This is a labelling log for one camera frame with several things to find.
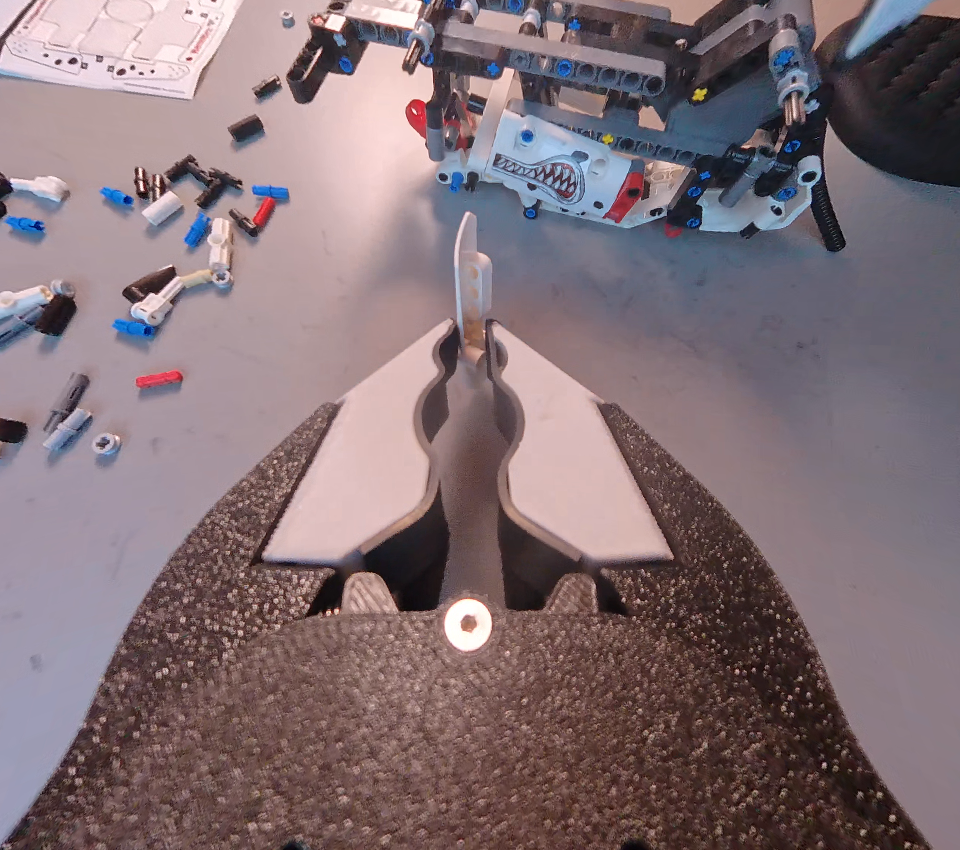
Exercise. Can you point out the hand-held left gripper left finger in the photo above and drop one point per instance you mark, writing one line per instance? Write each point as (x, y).
(352, 483)

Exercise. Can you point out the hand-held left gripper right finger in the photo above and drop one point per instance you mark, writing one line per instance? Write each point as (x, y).
(585, 483)

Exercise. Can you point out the white toy panel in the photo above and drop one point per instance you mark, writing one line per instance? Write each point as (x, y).
(472, 273)

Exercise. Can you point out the grey desk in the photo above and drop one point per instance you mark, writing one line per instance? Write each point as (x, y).
(675, 378)

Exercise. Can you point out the pile of small toy parts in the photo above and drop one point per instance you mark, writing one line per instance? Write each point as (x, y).
(161, 209)

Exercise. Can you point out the black toy pin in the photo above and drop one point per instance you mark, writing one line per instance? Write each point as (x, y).
(266, 87)
(246, 128)

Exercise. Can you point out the white sticker sheet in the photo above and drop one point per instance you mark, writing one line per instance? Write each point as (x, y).
(127, 18)

